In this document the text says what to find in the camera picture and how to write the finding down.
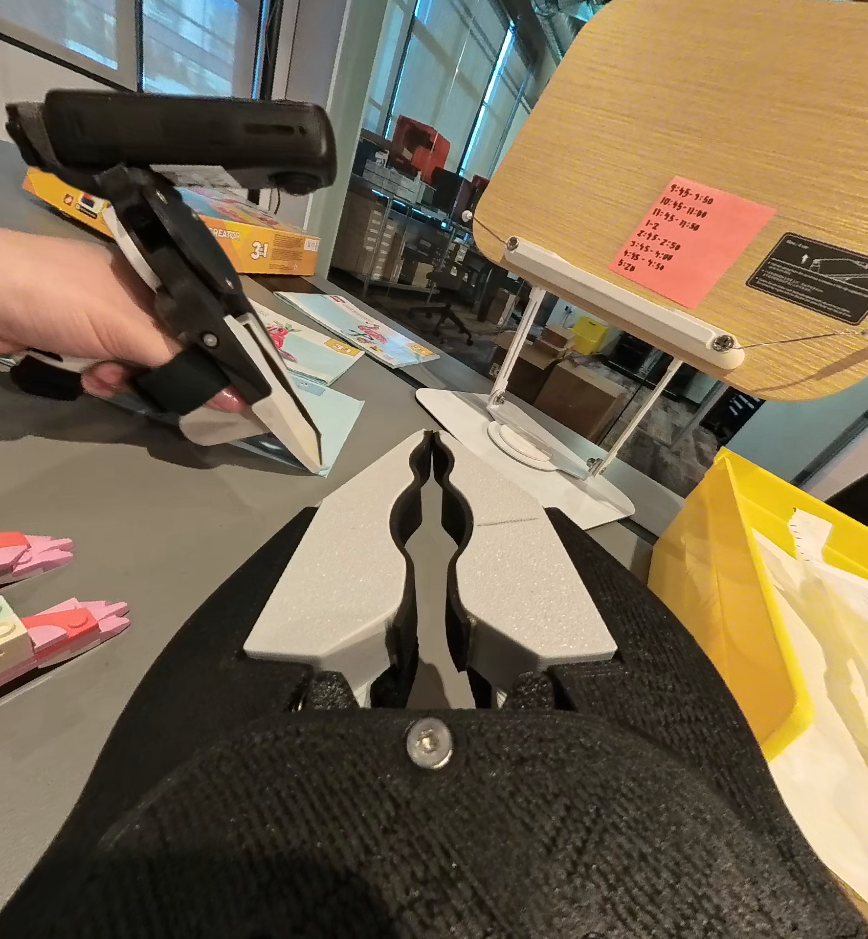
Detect wooden book stand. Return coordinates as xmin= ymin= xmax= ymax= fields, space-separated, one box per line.
xmin=415 ymin=0 xmax=868 ymax=531

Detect instruction booklet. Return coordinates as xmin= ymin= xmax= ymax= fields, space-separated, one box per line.
xmin=100 ymin=374 xmax=366 ymax=479
xmin=246 ymin=297 xmax=366 ymax=388
xmin=274 ymin=291 xmax=442 ymax=368

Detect pile of white paper bags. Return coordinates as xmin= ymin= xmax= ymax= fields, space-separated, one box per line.
xmin=751 ymin=506 xmax=868 ymax=907

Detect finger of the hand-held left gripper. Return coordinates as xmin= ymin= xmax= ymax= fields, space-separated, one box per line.
xmin=177 ymin=407 xmax=312 ymax=467
xmin=223 ymin=313 xmax=325 ymax=470

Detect pink toy brick model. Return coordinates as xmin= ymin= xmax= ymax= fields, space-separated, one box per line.
xmin=0 ymin=532 xmax=132 ymax=709

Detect black label sticker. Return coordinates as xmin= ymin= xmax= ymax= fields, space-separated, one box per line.
xmin=744 ymin=233 xmax=868 ymax=327

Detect black office chair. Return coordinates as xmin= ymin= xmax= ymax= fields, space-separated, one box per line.
xmin=406 ymin=263 xmax=480 ymax=347

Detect brown cardboard box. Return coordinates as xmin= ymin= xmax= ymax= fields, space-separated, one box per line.
xmin=533 ymin=358 xmax=630 ymax=443
xmin=487 ymin=332 xmax=546 ymax=406

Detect drawer shelf unit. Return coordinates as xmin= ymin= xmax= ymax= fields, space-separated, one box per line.
xmin=331 ymin=187 xmax=398 ymax=294

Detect person's left hand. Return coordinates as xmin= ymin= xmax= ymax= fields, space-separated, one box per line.
xmin=0 ymin=224 xmax=249 ymax=415

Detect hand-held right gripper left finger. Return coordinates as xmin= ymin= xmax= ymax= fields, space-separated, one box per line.
xmin=243 ymin=431 xmax=435 ymax=696

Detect closed instruction booklet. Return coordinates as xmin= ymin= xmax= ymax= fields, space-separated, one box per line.
xmin=274 ymin=291 xmax=442 ymax=368
xmin=246 ymin=297 xmax=366 ymax=388

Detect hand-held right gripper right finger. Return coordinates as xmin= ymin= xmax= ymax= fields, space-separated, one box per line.
xmin=434 ymin=431 xmax=620 ymax=691

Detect pink sticky note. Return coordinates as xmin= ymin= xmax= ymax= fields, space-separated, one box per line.
xmin=608 ymin=175 xmax=777 ymax=311

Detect small yellow bin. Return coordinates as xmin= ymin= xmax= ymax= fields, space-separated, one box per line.
xmin=570 ymin=315 xmax=612 ymax=356

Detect yellow plastic bin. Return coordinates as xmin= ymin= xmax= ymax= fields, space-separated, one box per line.
xmin=646 ymin=447 xmax=868 ymax=939

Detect black tripod pole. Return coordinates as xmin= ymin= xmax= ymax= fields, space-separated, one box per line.
xmin=252 ymin=0 xmax=286 ymax=208

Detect yellow toy box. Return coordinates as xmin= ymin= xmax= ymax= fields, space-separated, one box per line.
xmin=22 ymin=167 xmax=325 ymax=278

